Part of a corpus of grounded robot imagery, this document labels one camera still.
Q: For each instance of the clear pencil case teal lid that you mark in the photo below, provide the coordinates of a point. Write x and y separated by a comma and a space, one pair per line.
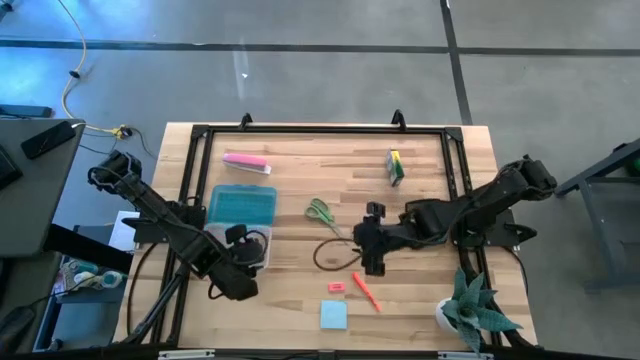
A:
240, 205

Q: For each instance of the grey side desk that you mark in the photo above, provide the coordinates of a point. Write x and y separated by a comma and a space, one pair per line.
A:
45, 200

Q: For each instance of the clear tape roll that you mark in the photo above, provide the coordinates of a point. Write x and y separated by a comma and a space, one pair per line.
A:
112, 279

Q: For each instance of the pink and white stapler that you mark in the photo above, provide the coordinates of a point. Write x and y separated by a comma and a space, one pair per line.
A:
245, 160

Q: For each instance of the black phone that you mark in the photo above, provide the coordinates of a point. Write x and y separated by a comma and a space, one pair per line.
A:
47, 141

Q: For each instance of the blue storage bin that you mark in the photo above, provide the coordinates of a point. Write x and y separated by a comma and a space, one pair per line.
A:
75, 325

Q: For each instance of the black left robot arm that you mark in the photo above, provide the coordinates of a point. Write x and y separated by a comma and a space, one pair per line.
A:
165, 220

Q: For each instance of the orange marker pen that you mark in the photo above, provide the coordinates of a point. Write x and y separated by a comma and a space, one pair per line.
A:
366, 292

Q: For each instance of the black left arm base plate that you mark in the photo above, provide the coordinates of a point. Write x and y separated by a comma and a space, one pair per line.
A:
145, 234

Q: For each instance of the white paper sheet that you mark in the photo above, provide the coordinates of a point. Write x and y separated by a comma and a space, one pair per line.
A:
120, 235

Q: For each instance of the black frame clamp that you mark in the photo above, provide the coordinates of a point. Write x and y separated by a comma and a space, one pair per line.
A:
398, 119
245, 119

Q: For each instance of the silver metal bracket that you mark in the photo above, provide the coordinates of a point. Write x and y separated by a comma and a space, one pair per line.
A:
465, 356
186, 354

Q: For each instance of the white plant pot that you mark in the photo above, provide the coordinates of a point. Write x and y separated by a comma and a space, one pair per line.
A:
440, 317

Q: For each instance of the black aluminium table frame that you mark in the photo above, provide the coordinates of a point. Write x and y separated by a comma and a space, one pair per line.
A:
325, 130

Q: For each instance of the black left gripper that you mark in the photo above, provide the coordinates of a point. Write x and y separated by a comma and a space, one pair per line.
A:
247, 252

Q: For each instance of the dark grey metal table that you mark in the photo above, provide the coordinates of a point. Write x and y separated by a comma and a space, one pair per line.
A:
600, 169

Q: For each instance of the green artificial succulent plant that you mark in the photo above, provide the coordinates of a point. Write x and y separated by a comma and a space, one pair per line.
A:
470, 310

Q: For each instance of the black desk leg beam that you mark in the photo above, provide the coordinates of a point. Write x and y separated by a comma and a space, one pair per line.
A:
85, 247

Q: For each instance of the blue sticky note pad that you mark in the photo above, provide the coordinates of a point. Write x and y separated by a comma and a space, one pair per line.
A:
333, 315

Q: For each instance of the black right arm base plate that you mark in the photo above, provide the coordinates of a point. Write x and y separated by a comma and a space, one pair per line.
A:
500, 232

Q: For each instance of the small pink eraser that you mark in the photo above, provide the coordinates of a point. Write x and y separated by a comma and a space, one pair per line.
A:
336, 287

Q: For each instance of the green yellow crayon box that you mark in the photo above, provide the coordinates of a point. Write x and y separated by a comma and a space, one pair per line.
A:
395, 170

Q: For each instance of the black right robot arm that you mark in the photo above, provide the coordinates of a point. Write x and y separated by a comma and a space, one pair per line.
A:
500, 195

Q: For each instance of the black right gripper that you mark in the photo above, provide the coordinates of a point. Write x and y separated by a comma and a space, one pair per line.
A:
375, 237

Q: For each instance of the flat black device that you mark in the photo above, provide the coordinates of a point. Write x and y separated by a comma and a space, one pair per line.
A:
25, 111

